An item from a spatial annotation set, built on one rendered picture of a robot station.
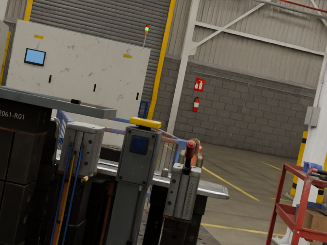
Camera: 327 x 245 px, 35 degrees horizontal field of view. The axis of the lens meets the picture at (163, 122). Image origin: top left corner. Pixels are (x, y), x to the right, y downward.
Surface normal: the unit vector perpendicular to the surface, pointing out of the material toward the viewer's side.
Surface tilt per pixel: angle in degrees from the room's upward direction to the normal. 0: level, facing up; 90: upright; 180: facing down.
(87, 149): 90
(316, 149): 90
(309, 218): 90
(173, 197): 90
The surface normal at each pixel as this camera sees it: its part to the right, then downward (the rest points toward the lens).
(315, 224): 0.11, 0.07
